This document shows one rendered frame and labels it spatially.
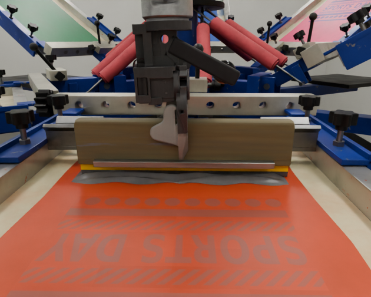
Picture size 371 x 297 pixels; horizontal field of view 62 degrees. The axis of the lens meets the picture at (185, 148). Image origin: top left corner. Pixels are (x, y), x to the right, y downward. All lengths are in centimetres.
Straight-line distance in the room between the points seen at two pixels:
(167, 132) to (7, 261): 27
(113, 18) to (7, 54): 168
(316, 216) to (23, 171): 45
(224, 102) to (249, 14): 401
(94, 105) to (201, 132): 41
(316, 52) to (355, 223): 58
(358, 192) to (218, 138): 22
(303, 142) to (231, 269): 34
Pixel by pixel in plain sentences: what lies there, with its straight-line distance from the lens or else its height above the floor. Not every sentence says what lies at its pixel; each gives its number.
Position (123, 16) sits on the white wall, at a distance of 480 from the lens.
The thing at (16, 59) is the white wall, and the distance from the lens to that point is 537.
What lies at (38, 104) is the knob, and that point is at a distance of 88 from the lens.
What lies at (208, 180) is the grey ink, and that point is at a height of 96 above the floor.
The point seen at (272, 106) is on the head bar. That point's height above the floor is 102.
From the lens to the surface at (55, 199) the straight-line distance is 50.
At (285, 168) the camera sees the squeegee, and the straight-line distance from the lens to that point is 55.
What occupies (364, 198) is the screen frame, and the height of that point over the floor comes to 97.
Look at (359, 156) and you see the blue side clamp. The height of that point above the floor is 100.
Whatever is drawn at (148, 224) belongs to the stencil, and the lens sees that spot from 41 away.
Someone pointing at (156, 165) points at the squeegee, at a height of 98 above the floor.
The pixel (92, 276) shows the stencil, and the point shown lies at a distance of 34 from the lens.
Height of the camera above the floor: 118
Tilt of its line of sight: 19 degrees down
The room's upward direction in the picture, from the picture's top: straight up
